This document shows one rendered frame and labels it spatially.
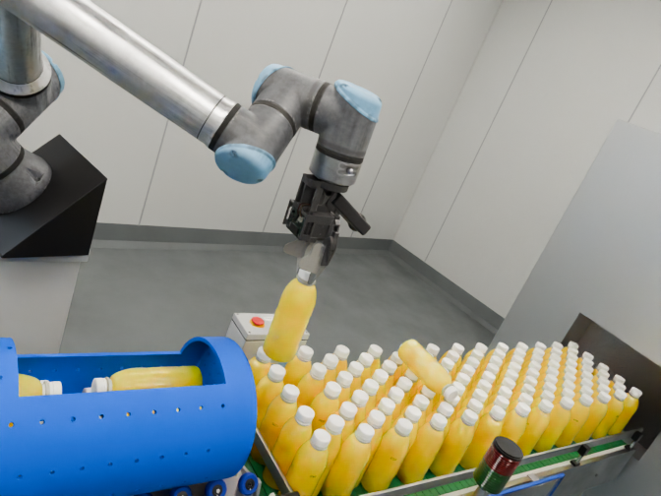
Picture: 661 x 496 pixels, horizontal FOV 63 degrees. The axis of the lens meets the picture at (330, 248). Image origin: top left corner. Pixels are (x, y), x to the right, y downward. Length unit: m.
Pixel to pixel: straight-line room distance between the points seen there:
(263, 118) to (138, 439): 0.57
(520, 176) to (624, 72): 1.18
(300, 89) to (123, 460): 0.68
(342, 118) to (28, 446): 0.70
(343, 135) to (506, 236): 4.55
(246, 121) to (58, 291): 0.95
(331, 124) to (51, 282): 1.00
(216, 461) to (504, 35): 5.24
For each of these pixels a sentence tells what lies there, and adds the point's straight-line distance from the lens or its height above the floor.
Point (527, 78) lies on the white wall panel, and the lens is 5.61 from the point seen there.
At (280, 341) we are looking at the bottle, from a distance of 1.12.
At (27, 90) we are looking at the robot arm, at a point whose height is 1.48.
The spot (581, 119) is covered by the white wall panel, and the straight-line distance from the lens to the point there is 5.30.
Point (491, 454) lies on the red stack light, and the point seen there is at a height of 1.23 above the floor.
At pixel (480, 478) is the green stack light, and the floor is 1.18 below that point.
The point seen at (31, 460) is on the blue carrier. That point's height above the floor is 1.15.
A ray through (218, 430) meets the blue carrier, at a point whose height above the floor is 1.16.
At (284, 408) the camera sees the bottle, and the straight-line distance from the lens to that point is 1.31.
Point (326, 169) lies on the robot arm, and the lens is 0.96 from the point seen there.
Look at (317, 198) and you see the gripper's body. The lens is 0.99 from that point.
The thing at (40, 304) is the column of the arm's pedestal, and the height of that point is 0.92.
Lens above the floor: 1.84
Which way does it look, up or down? 19 degrees down
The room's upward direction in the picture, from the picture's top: 23 degrees clockwise
